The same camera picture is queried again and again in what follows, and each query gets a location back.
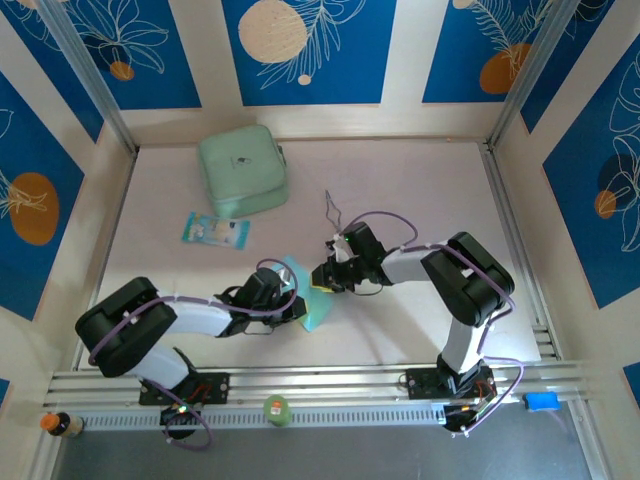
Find light blue cloth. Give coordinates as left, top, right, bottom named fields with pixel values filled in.
left=279, top=254, right=337, bottom=332

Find blue snack packet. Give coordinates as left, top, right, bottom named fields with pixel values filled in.
left=180, top=210, right=252, bottom=251

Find mint green zipper case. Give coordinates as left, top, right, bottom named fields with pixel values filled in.
left=196, top=124, right=291, bottom=219

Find black controller board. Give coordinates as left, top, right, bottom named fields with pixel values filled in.
left=159, top=405, right=202, bottom=427
left=442, top=403, right=485, bottom=432

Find blue rectangular box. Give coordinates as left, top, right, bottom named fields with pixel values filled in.
left=523, top=391, right=560, bottom=413

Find brown bottle orange cap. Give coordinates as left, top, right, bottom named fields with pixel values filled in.
left=39, top=410, right=85, bottom=439

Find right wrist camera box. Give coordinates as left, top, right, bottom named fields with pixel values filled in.
left=327, top=234, right=354, bottom=264

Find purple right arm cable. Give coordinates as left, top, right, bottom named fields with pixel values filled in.
left=339, top=210, right=526, bottom=436

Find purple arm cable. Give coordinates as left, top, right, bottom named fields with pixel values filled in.
left=339, top=210, right=526, bottom=436
left=88, top=258, right=300, bottom=451

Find metal wire tongs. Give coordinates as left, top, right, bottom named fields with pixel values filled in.
left=323, top=188, right=346, bottom=235

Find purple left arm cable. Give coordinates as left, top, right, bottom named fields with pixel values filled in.
left=88, top=258, right=300, bottom=451

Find aluminium mounting rail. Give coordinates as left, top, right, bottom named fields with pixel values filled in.
left=42, top=362, right=599, bottom=409

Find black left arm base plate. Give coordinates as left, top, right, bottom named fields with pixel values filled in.
left=138, top=372, right=231, bottom=406

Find grey slotted cable duct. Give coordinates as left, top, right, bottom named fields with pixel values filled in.
left=74, top=403, right=451, bottom=431

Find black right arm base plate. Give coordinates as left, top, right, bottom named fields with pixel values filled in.
left=405, top=367, right=499, bottom=401

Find aluminium side rail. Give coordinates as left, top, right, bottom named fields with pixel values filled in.
left=72, top=149, right=140, bottom=371
left=479, top=141, right=564, bottom=364

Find aluminium frame post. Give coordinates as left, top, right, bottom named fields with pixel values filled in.
left=487, top=0, right=584, bottom=149
left=37, top=0, right=140, bottom=155

